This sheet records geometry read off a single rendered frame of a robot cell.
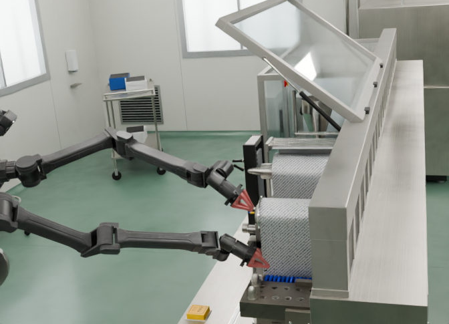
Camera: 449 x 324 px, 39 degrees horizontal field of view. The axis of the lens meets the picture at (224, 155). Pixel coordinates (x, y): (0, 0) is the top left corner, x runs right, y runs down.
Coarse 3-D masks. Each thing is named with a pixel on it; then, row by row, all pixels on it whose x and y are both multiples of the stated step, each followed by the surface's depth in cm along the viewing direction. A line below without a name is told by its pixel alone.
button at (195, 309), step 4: (192, 308) 242; (196, 308) 241; (200, 308) 241; (204, 308) 241; (208, 308) 242; (188, 312) 239; (192, 312) 239; (196, 312) 239; (200, 312) 238; (204, 312) 238; (208, 312) 242; (188, 316) 238; (192, 316) 238; (196, 316) 237; (200, 316) 237; (204, 316) 237
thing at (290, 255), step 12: (264, 240) 235; (276, 240) 233; (288, 240) 232; (300, 240) 231; (264, 252) 236; (276, 252) 235; (288, 252) 233; (300, 252) 232; (264, 264) 238; (276, 264) 236; (288, 264) 235; (300, 264) 234; (300, 276) 235
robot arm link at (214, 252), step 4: (216, 232) 239; (216, 236) 238; (216, 240) 238; (216, 244) 238; (212, 248) 234; (208, 252) 234; (212, 252) 234; (216, 252) 236; (220, 252) 241; (228, 252) 242; (212, 256) 243; (216, 256) 243; (220, 256) 242; (224, 256) 242; (228, 256) 243; (220, 260) 244; (224, 260) 245
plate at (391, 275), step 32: (416, 64) 403; (416, 96) 319; (384, 128) 268; (416, 128) 264; (384, 160) 228; (416, 160) 225; (384, 192) 198; (416, 192) 196; (384, 224) 175; (416, 224) 174; (384, 256) 158; (416, 256) 156; (352, 288) 144; (384, 288) 143; (416, 288) 142; (320, 320) 143; (352, 320) 140; (384, 320) 138; (416, 320) 136
